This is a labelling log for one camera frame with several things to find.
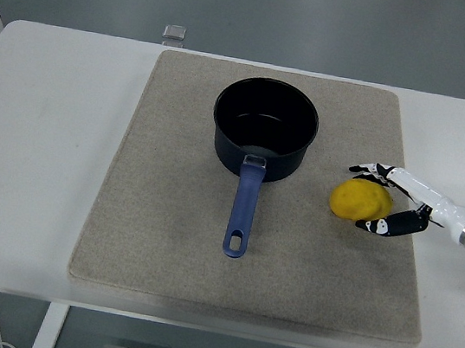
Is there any white-black robot hand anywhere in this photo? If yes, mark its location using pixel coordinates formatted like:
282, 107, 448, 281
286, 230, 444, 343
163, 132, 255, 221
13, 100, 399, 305
339, 158, 465, 250

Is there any yellow potato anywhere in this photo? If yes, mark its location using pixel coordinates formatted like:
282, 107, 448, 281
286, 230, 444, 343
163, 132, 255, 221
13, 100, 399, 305
326, 174, 397, 226

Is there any beige fabric mat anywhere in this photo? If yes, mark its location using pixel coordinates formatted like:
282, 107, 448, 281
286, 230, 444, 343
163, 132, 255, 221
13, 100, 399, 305
63, 39, 459, 348

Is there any small metal floor plate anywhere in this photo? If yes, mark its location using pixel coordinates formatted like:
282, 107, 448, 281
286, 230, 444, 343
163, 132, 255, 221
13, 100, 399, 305
160, 23, 190, 48

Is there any white table leg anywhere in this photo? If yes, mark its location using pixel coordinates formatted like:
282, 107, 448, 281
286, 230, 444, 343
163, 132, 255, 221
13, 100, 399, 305
30, 299, 71, 348

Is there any blue pot with handle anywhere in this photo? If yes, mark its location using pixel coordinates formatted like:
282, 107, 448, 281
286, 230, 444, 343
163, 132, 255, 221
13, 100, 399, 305
192, 70, 327, 269

